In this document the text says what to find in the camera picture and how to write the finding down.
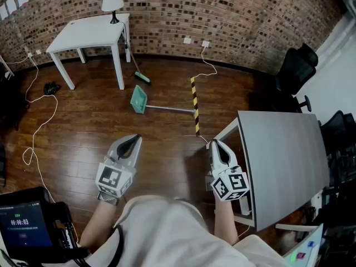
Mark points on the black tablet mount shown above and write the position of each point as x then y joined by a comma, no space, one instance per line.
65,232

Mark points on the black plastic bag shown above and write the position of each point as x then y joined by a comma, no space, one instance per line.
51,88

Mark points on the black office chair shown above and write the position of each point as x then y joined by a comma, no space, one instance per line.
338,129
297,68

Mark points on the green broom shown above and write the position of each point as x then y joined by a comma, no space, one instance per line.
143,78

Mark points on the person's white shirt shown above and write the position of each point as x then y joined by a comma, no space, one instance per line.
167,232

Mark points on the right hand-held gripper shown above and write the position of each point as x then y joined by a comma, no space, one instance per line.
229,186

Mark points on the white wall socket with plug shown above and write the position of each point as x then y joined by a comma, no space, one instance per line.
205,44

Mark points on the black tablet with screen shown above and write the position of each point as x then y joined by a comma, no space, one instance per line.
22,227

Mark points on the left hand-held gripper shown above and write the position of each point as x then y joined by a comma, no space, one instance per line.
112,178

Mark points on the person's left forearm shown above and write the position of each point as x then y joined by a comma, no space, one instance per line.
97,227

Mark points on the white table lamp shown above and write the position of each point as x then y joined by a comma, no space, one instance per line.
112,0

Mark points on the grey desk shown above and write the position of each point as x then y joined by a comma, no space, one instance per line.
283,163

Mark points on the person's right forearm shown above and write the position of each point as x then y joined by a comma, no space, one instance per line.
224,221

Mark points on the white square table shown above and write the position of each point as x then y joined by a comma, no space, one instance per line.
89,35

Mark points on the white desk with small items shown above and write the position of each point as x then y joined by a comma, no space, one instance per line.
306,249

